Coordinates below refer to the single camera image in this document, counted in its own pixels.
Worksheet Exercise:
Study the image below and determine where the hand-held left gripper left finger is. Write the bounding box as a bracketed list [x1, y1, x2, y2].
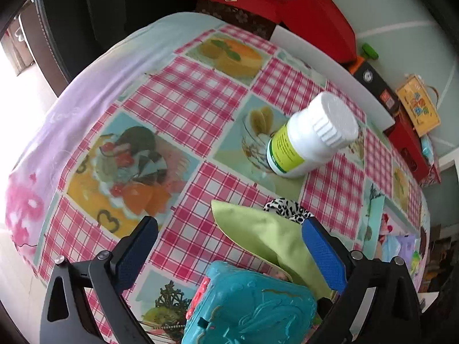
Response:
[39, 216, 160, 344]

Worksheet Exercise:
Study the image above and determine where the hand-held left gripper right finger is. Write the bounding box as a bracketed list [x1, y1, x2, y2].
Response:
[301, 217, 422, 344]

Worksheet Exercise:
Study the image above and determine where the green fabric pouch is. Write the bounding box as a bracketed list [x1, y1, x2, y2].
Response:
[211, 200, 334, 300]

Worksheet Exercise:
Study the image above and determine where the teal-edged white tray box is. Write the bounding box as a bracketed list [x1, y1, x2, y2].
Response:
[364, 195, 427, 284]

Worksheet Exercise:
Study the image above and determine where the small plush doll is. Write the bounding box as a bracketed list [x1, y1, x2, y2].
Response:
[376, 213, 399, 244]

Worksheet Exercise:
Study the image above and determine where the purple cartoon pouch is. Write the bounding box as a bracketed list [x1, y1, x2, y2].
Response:
[397, 234, 419, 266]

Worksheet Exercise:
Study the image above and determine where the teal plastic toy case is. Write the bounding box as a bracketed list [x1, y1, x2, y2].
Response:
[181, 260, 318, 344]

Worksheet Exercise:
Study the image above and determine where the leopard print scrunchie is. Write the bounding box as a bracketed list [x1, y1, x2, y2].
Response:
[263, 198, 316, 224]

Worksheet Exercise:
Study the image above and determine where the white pill bottle green label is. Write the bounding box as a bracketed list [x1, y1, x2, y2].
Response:
[266, 91, 360, 179]

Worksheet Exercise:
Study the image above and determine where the red carton box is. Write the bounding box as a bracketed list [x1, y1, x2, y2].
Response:
[387, 113, 431, 180]

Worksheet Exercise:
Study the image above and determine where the light blue packet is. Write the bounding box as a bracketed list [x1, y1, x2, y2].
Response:
[420, 134, 436, 163]

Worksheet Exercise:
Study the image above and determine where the pink checkered printed tablecloth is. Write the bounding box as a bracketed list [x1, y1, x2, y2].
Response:
[34, 23, 442, 344]

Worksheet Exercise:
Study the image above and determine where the yellow picture box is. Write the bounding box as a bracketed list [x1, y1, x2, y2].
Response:
[395, 75, 441, 137]

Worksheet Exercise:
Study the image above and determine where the black box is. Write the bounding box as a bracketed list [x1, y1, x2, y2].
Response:
[353, 61, 400, 117]

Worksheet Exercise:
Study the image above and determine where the white board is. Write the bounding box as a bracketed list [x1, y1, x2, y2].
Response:
[271, 21, 395, 133]

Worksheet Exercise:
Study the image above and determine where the black office chair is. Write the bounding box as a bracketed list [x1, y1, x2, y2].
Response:
[34, 0, 126, 97]

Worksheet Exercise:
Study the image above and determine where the brown floral box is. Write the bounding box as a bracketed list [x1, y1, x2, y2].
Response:
[195, 0, 277, 40]

